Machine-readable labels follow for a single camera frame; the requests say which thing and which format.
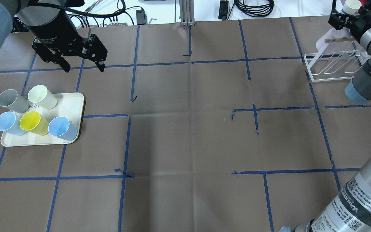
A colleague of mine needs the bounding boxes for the pink plastic cup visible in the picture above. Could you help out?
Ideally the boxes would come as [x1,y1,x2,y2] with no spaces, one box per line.
[316,28,351,55]

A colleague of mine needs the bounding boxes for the light blue cup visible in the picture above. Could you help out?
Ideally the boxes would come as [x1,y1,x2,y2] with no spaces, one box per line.
[0,111,26,136]
[48,116,78,141]

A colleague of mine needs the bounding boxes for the black power adapter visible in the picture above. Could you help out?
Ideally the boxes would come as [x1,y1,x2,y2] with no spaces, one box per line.
[136,9,147,25]

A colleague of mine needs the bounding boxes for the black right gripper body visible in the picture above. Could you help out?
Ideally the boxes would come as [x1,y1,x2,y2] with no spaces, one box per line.
[328,0,371,41]

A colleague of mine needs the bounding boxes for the yellow plastic cup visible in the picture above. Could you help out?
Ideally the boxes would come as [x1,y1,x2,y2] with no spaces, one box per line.
[19,111,49,136]

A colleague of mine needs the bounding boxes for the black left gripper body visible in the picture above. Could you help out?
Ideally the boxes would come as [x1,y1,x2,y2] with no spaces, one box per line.
[28,6,108,63]

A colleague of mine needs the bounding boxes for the cream plastic tray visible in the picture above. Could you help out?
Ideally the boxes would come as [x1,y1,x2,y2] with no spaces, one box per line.
[1,92,85,147]

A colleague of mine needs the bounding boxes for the aluminium frame post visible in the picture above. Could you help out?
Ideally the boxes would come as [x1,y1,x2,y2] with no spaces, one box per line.
[179,0,195,26]

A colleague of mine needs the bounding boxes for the grey plastic cup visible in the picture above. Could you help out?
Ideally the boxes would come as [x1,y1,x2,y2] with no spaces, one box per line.
[0,89,30,113]

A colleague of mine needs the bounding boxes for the cream white cup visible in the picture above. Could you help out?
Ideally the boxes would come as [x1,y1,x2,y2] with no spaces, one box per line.
[27,85,57,110]

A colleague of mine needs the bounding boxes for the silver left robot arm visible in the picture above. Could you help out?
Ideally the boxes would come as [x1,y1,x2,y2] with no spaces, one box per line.
[0,0,108,72]

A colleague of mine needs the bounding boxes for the coiled black cable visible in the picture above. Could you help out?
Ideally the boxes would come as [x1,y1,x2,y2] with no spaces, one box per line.
[234,0,274,17]

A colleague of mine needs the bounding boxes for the white cup drying rack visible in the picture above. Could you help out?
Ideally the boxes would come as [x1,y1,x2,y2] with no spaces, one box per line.
[303,37,371,82]

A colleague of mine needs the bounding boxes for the white paper cup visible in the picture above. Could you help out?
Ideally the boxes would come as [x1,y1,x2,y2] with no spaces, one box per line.
[341,0,362,15]

